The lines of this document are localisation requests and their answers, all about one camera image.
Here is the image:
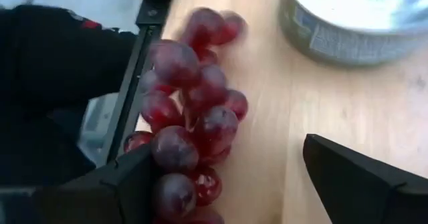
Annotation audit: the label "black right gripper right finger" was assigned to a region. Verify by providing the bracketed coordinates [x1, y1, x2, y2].
[302, 133, 428, 224]

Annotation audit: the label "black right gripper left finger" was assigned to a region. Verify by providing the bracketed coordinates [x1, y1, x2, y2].
[0, 144, 160, 224]

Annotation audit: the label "dark red toy grapes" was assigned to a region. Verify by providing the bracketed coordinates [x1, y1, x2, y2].
[123, 7, 249, 224]

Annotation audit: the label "silver tuna can blue label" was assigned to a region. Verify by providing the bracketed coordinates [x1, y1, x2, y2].
[279, 0, 428, 67]

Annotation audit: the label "person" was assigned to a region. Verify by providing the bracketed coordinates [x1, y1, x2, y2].
[0, 3, 140, 187]

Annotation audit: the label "black aluminium table frame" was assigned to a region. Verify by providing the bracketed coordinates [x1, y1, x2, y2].
[106, 0, 177, 166]

